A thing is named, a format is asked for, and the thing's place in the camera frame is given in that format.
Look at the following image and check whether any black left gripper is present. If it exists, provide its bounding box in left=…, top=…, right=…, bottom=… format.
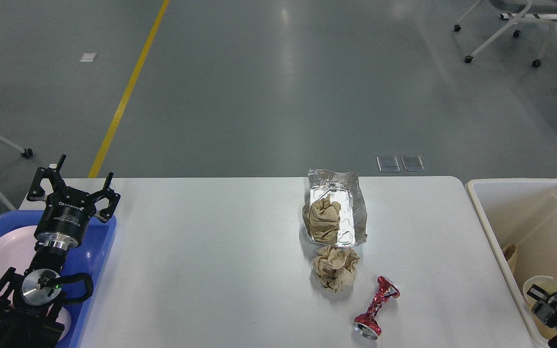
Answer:
left=27, top=155, right=121, bottom=251

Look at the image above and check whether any white paper cup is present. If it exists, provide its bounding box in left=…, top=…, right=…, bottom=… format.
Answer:
left=523, top=275, right=557, bottom=339

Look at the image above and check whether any pink plate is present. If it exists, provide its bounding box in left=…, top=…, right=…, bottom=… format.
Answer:
left=0, top=226, right=79, bottom=348

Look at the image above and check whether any brown paper ball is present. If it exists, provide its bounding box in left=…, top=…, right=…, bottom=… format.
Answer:
left=312, top=246, right=360, bottom=293

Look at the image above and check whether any aluminium foil container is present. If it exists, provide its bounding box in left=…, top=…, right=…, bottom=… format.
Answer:
left=305, top=169, right=367, bottom=247

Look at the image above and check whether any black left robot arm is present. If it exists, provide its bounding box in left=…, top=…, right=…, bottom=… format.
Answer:
left=0, top=155, right=121, bottom=348

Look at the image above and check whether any blue plastic tray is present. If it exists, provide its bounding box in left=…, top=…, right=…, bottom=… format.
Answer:
left=0, top=211, right=117, bottom=348

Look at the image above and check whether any beige plastic bin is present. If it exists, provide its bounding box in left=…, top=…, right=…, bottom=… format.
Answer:
left=466, top=178, right=557, bottom=348

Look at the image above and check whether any white floor marker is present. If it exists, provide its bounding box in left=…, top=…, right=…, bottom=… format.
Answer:
left=79, top=52, right=98, bottom=62

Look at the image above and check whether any crushed red can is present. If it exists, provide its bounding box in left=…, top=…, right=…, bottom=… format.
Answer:
left=353, top=275, right=400, bottom=341

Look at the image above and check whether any right floor socket plate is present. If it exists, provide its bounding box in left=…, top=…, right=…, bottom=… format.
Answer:
left=401, top=156, right=425, bottom=172

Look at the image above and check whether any floor socket plate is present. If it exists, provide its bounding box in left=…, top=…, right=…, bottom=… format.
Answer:
left=401, top=156, right=425, bottom=172
left=376, top=156, right=401, bottom=173

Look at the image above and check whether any left floor socket plate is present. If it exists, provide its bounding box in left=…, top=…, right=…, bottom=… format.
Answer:
left=376, top=156, right=401, bottom=173

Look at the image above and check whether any white chair base bar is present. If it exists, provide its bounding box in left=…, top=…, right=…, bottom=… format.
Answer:
left=500, top=13, right=557, bottom=20

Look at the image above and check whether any white office chair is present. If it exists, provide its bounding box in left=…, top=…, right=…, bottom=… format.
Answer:
left=464, top=0, right=557, bottom=68

